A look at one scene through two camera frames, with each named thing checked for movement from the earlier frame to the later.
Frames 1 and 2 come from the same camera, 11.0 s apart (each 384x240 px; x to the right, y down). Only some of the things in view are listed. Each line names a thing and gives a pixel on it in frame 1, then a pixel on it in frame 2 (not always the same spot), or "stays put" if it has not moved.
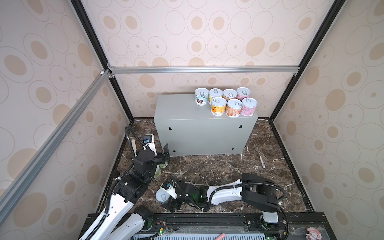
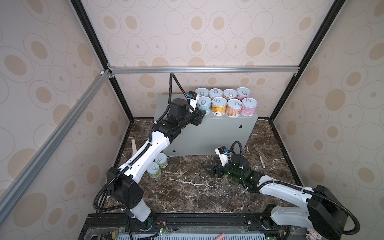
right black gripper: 171,204 → 218,167
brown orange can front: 233,108 stays put
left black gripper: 163,158 → 197,117
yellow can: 215,93 stays put
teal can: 201,96 stays put
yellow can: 218,106 stays put
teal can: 162,196 → 204,103
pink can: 249,105 stays put
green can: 158,171 stays put
